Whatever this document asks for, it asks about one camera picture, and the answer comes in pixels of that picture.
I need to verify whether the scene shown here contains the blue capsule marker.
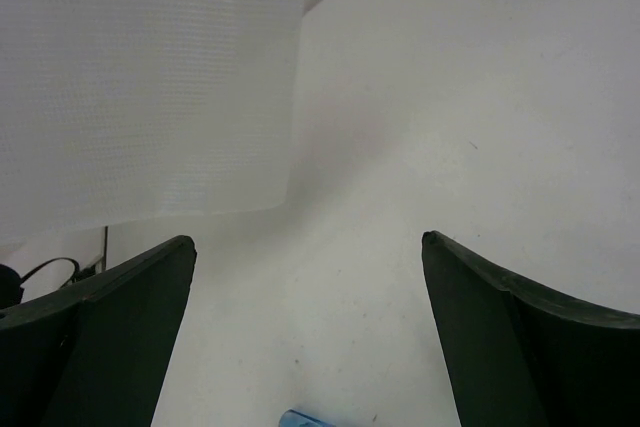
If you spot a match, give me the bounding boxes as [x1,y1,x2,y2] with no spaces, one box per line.
[278,409,334,427]

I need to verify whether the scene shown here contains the clear purple-zip document pouch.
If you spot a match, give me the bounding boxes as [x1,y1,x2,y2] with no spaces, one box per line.
[1,0,305,244]

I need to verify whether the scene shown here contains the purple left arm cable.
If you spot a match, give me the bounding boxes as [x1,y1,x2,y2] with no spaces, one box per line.
[17,256,84,288]

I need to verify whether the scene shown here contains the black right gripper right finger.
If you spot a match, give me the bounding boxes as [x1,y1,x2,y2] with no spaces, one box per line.
[422,231,639,426]

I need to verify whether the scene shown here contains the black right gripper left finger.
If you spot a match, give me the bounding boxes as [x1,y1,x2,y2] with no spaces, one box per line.
[1,236,196,426]

